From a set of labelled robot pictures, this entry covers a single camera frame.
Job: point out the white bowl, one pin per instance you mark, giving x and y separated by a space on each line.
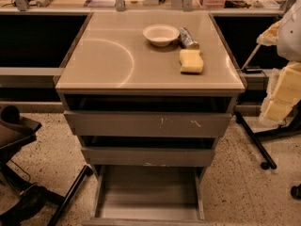
161 35

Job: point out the grey drawer cabinet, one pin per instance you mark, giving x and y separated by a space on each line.
113 68

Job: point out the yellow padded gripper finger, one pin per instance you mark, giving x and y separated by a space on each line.
283 93
269 36

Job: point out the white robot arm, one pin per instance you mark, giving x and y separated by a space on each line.
289 34

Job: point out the yellow sponge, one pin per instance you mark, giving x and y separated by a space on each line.
191 61

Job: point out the grey top drawer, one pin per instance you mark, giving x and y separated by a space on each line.
147 124

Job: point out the black wheel far right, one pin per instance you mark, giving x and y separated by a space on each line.
296 192

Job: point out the grey middle drawer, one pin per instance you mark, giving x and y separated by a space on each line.
151 157

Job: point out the silver redbull can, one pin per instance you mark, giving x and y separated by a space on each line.
187 40

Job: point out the black stand right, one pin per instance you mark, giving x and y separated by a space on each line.
292 129

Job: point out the grey open bottom drawer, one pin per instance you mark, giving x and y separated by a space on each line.
147 196

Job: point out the white rod with black base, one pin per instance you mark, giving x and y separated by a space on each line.
246 67

